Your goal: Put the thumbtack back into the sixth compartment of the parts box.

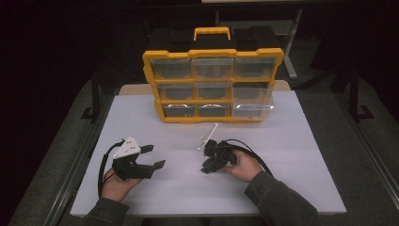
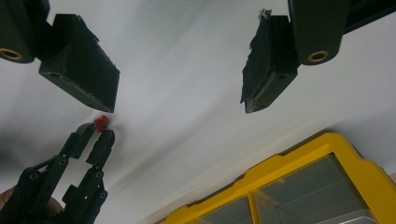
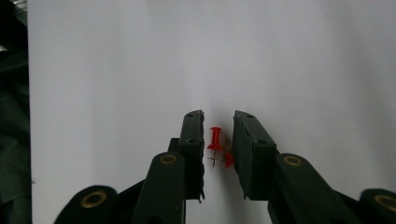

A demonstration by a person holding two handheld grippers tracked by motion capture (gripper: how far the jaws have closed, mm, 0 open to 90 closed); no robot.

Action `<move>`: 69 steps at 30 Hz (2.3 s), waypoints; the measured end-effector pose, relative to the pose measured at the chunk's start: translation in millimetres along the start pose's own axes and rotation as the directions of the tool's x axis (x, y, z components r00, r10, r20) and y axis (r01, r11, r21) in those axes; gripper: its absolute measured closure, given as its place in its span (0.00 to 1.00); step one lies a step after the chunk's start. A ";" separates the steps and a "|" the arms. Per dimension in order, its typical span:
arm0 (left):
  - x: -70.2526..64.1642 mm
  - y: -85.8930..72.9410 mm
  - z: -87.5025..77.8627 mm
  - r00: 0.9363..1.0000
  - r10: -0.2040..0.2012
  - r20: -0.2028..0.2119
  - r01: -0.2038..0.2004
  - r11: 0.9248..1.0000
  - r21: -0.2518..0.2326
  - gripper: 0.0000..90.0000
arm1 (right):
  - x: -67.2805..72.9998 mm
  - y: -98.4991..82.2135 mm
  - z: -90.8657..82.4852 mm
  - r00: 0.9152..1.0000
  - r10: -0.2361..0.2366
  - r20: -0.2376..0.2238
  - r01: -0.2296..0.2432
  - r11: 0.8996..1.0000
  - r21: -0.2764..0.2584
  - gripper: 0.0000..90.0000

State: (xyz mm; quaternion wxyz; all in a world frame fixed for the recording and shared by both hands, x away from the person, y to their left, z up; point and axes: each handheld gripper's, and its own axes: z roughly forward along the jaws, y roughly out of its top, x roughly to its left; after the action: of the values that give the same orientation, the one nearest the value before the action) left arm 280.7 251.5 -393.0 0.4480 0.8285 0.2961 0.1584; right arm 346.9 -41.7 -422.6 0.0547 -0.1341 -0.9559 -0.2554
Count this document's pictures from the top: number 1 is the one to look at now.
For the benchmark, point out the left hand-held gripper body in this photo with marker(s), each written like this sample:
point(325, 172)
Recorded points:
point(127, 149)

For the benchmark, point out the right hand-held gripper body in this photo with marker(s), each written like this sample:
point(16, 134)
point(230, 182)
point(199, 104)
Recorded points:
point(226, 155)

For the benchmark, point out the clear plastic pulled-out drawer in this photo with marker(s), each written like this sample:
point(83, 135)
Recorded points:
point(251, 110)

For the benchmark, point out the yellow black organizer cabinet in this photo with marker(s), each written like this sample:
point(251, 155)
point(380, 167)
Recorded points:
point(211, 53)

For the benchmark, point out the person's right hand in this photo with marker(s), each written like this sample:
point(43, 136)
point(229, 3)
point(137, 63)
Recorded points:
point(246, 166)

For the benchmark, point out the person's left hand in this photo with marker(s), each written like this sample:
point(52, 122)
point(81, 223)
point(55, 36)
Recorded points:
point(117, 188)

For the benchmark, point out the tan wooden board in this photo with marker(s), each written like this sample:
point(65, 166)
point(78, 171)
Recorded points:
point(135, 89)

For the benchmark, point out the black metal stand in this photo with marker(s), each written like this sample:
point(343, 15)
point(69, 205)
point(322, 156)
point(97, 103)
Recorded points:
point(95, 94)
point(354, 94)

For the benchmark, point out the set of clear cabinet drawers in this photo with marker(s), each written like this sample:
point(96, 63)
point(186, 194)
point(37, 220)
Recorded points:
point(171, 69)

